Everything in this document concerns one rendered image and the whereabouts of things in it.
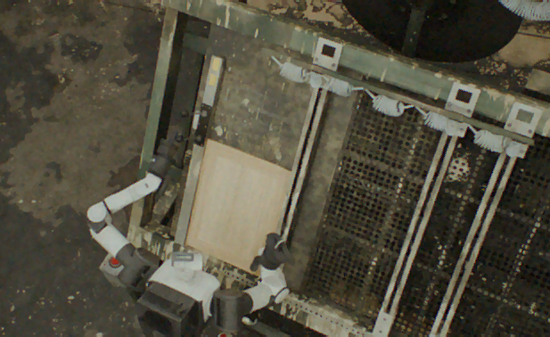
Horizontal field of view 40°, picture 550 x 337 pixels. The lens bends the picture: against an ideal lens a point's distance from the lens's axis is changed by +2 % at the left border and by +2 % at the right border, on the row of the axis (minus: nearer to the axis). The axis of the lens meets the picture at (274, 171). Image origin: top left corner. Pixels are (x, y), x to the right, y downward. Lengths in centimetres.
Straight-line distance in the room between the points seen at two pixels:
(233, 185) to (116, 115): 197
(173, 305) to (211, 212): 67
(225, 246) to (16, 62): 272
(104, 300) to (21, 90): 174
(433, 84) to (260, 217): 103
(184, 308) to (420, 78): 127
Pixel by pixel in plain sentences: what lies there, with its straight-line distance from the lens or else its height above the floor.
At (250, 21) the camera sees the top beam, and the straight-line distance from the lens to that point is 307.
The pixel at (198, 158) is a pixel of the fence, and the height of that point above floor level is 127.
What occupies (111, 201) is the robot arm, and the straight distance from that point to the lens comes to 325.
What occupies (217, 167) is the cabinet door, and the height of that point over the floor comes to 124.
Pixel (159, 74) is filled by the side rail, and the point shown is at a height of 152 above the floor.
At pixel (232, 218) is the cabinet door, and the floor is 107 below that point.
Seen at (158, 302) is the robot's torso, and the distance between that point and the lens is 298.
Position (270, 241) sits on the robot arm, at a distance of 280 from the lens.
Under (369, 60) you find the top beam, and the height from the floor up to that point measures 184.
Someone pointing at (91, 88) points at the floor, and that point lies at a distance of 540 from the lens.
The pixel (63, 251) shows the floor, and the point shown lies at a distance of 481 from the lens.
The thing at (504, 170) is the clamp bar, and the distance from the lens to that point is 299.
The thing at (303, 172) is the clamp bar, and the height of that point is 139.
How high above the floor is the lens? 415
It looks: 60 degrees down
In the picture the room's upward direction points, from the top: 8 degrees counter-clockwise
